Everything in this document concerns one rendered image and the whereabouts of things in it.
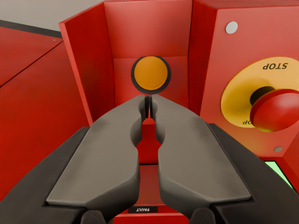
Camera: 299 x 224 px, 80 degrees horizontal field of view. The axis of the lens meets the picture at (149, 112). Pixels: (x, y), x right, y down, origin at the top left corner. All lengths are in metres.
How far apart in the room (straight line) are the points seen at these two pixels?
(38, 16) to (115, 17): 0.85
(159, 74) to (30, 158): 0.26
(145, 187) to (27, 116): 0.33
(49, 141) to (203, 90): 0.31
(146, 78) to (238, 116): 0.10
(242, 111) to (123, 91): 0.13
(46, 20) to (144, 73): 0.87
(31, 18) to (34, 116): 0.69
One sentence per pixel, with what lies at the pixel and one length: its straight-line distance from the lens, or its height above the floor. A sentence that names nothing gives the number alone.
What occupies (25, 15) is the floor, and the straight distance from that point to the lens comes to 1.08.
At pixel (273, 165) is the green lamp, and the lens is 0.25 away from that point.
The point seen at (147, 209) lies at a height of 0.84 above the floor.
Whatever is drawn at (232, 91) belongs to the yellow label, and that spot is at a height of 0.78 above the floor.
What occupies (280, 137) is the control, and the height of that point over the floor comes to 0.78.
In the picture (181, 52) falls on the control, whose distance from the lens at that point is 0.23.
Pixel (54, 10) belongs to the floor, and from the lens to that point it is 1.01.
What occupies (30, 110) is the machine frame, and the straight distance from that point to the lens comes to 0.47.
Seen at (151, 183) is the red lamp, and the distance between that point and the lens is 0.20.
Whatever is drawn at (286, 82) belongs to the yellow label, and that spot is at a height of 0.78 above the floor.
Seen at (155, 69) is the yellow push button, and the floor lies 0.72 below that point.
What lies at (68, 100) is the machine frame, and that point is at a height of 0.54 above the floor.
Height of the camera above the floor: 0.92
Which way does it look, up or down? 53 degrees down
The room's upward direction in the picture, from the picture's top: 179 degrees clockwise
